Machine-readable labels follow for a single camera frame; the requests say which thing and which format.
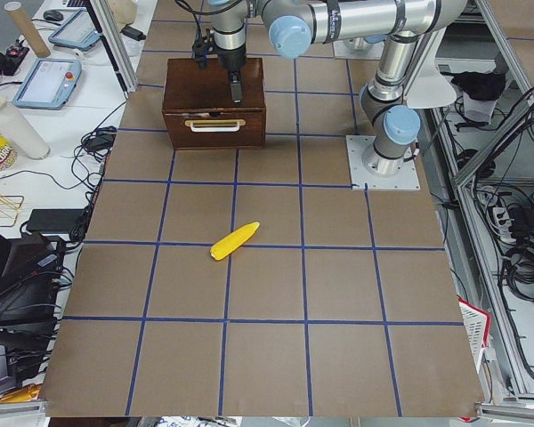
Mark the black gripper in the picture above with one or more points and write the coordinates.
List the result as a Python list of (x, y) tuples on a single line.
[(231, 59)]

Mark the wooden drawer with white handle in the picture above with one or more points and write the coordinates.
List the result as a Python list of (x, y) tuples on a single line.
[(216, 130)]

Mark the yellow corn cob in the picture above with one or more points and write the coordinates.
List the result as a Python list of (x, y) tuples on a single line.
[(230, 243)]

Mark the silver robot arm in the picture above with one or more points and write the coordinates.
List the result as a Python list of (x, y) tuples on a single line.
[(293, 26)]

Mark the dark wooden drawer cabinet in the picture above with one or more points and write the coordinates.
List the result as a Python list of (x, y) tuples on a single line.
[(190, 89)]

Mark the far blue teach pendant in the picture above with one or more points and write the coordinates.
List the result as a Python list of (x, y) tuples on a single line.
[(76, 32)]

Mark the blue teach pendant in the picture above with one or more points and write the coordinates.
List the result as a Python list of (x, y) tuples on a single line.
[(48, 84), (76, 32)]

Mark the near blue teach pendant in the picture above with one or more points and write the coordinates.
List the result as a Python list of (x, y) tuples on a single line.
[(48, 84)]

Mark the white chair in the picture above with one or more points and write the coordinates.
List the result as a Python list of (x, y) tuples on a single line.
[(426, 87)]

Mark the cardboard tube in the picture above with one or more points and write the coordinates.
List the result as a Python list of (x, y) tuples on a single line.
[(21, 19)]

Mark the black power adapter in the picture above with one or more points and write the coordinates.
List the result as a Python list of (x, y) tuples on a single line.
[(53, 220)]

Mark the white cylinder bottle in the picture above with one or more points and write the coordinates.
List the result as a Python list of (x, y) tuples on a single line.
[(17, 130)]

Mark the red white basket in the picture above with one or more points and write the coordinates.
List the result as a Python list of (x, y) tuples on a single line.
[(477, 326)]

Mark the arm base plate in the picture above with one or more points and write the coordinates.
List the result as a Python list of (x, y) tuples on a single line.
[(368, 171)]

